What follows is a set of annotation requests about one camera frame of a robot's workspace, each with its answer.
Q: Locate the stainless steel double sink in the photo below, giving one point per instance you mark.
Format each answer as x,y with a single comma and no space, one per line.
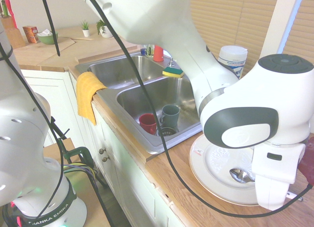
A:
127,99

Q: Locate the wooden knife block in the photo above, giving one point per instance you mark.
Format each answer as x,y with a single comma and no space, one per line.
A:
14,38

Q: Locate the thin wooden stick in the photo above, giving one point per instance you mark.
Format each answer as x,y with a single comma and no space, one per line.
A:
83,38

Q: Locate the green clamp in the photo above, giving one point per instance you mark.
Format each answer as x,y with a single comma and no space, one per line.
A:
84,153

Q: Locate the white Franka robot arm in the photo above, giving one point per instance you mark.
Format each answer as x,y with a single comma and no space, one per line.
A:
159,16

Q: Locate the chrome sink fitting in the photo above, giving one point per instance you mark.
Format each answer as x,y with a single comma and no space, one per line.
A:
171,63

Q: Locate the white kitchen cabinet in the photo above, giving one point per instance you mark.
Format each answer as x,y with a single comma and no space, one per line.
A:
61,97

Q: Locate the Lysol wipes canister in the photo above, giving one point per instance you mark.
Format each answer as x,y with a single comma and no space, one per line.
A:
233,56

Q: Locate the wooden cutting board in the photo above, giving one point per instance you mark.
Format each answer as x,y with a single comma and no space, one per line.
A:
36,53

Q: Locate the trailing plant in white pot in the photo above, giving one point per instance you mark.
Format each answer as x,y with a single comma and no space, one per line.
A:
105,32

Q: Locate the metal drain strainer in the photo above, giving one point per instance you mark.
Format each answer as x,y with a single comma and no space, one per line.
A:
169,132

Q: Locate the yellow green sponge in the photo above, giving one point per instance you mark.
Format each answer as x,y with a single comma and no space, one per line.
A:
173,72

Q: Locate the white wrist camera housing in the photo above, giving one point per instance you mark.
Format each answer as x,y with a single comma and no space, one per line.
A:
282,168

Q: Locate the white window frame post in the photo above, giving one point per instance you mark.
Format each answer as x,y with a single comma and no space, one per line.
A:
282,28

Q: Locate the red bottle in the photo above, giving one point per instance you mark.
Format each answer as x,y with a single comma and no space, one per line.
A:
158,54

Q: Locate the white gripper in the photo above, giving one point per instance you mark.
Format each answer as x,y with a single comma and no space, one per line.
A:
269,192

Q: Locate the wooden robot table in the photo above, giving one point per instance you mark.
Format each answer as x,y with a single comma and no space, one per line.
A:
93,200

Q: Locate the small potted plant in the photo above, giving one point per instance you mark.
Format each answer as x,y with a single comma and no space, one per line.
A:
86,31

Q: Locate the brass cabinet knob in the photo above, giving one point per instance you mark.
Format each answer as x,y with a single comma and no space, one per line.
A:
101,151
106,159

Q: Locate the red cup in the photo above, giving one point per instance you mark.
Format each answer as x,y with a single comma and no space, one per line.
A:
147,124

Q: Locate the green bowl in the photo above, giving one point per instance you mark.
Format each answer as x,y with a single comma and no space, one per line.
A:
47,39

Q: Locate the clear glass jar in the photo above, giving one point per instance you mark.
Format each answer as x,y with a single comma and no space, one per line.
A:
149,50

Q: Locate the orange cardboard box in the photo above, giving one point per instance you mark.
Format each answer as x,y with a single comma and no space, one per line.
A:
30,34

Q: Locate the grey green mug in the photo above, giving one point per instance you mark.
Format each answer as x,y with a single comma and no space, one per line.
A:
170,115

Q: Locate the white crumpled tissue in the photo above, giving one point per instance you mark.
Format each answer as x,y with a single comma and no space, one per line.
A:
45,32

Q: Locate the wide tan window blinds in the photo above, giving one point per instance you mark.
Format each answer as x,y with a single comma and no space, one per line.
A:
233,16

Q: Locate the cream plate with gold rim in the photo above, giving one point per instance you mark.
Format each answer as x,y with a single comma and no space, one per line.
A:
216,168

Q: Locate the yellow dish cloth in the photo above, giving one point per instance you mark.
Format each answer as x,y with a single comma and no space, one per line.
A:
86,94

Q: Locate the narrow tan window blinds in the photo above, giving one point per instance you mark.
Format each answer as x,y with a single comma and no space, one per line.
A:
301,28

